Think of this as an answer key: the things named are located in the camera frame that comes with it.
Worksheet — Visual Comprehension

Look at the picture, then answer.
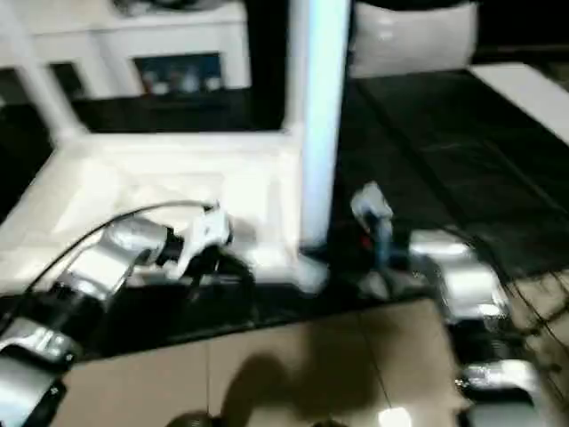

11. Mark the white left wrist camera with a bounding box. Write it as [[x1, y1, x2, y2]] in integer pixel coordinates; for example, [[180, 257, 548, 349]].
[[173, 206, 234, 277]]

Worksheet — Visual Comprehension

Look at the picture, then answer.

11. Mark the white plastic table leg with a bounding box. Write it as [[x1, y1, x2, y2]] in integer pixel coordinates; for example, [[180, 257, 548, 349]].
[[0, 9, 90, 149], [283, 0, 309, 136], [298, 0, 353, 259]]

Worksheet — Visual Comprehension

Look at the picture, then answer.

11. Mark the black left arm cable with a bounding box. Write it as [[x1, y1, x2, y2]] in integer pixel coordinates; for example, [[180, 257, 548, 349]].
[[27, 200, 220, 296]]

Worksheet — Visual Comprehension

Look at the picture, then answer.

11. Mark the white flat sheet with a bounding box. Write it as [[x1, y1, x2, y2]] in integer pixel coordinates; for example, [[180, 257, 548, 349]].
[[471, 62, 569, 145]]

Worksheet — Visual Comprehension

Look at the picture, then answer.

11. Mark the white plastic table top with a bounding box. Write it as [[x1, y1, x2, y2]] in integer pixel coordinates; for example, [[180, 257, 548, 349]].
[[0, 129, 330, 296]]

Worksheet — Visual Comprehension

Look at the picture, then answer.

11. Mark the light grey cushion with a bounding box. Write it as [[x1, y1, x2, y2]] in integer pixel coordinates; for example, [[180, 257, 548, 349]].
[[349, 0, 481, 81]]

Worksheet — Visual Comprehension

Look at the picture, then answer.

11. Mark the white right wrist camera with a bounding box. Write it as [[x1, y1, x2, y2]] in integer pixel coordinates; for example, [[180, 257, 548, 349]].
[[349, 182, 394, 225]]

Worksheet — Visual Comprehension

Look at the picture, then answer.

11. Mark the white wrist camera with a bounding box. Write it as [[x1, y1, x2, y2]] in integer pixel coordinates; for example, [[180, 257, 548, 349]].
[[173, 206, 234, 277], [349, 182, 394, 225]]

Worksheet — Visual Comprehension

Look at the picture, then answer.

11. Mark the grey carry case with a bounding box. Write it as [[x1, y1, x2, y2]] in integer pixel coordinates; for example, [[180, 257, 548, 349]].
[[111, 0, 232, 15]]

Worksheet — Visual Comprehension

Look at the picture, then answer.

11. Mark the white glass-door cabinet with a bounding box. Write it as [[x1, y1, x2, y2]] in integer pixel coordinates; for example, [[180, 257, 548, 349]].
[[0, 0, 252, 101]]

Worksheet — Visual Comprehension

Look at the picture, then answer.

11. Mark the black tall cabinet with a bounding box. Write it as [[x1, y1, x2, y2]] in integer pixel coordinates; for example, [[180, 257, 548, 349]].
[[244, 0, 357, 90]]

